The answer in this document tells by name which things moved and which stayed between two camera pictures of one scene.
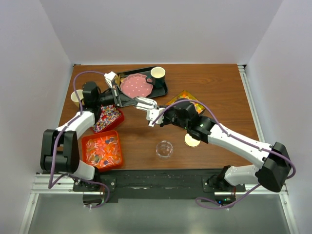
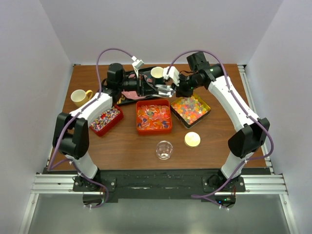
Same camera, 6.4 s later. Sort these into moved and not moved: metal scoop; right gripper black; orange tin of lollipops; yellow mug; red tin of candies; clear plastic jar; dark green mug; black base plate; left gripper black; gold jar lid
Moved: orange tin of lollipops; left gripper black; metal scoop; right gripper black
Not moved: gold jar lid; yellow mug; clear plastic jar; dark green mug; red tin of candies; black base plate
